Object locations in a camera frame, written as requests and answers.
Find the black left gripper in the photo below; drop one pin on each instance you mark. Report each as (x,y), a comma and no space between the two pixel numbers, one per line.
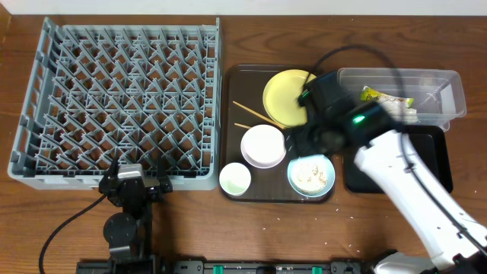
(110,186)

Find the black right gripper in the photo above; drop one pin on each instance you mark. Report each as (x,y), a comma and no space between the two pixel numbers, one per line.
(304,135)

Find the yellow plate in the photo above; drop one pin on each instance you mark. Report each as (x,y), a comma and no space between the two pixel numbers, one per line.
(280,97)

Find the light blue bowl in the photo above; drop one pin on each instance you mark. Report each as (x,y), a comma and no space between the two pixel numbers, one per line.
(312,176)

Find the white pink bowl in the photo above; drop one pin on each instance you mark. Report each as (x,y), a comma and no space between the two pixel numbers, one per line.
(263,146)

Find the white green cup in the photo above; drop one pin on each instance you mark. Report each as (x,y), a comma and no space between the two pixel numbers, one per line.
(235,179)

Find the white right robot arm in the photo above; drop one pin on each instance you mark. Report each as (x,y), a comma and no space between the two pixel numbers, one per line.
(455,242)

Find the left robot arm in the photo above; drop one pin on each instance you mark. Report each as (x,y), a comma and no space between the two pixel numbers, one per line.
(128,232)

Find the clear plastic waste bin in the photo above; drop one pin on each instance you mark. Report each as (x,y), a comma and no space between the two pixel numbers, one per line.
(438,94)

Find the green snack wrapper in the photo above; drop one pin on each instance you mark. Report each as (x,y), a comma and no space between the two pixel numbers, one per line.
(368,93)

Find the crumpled white tissue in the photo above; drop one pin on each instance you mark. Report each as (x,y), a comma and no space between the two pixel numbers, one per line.
(400,112)

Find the dark brown serving tray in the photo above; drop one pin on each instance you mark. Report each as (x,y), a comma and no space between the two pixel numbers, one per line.
(244,84)

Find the grey plastic dish rack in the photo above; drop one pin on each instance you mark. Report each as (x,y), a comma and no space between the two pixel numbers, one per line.
(139,94)

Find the black tray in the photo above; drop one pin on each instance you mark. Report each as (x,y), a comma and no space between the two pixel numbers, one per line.
(428,141)

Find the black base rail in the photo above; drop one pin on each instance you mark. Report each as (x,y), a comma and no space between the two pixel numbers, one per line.
(334,267)

